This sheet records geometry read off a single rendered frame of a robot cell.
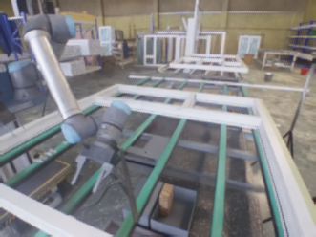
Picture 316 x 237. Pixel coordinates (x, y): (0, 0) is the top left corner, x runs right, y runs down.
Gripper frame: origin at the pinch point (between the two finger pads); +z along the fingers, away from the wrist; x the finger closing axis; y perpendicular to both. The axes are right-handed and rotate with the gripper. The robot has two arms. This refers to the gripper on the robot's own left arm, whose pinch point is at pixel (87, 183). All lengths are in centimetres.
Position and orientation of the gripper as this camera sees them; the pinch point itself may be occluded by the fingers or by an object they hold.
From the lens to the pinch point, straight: 69.3
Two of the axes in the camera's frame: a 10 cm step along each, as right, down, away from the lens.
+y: -2.0, -5.1, -8.4
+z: -2.9, 8.5, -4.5
